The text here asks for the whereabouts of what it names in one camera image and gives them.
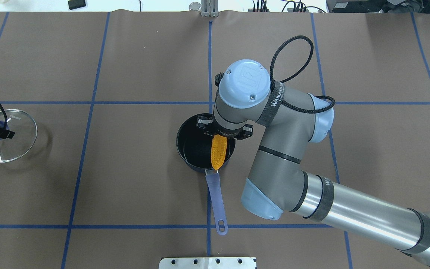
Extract yellow corn cob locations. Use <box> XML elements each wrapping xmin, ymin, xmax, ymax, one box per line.
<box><xmin>210</xmin><ymin>134</ymin><xmax>228</xmax><ymax>170</ymax></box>

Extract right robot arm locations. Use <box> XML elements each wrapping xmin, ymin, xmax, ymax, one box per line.
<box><xmin>197</xmin><ymin>60</ymin><xmax>430</xmax><ymax>267</ymax></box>

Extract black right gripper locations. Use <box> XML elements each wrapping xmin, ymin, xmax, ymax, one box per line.
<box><xmin>196</xmin><ymin>115</ymin><xmax>253</xmax><ymax>140</ymax></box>

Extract glass pot lid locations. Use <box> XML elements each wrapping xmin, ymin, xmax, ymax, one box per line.
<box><xmin>0</xmin><ymin>109</ymin><xmax>38</xmax><ymax>163</ymax></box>

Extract dark blue saucepan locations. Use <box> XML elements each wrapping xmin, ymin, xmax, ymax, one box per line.
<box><xmin>176</xmin><ymin>113</ymin><xmax>228</xmax><ymax>236</ymax></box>

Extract small black flat device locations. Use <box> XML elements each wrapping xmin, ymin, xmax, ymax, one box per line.
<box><xmin>67</xmin><ymin>0</ymin><xmax>87</xmax><ymax>10</ymax></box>

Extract aluminium frame post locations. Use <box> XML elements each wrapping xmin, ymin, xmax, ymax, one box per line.
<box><xmin>200</xmin><ymin>0</ymin><xmax>219</xmax><ymax>18</ymax></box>

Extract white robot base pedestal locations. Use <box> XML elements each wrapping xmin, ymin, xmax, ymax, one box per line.
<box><xmin>158</xmin><ymin>257</ymin><xmax>258</xmax><ymax>269</ymax></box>

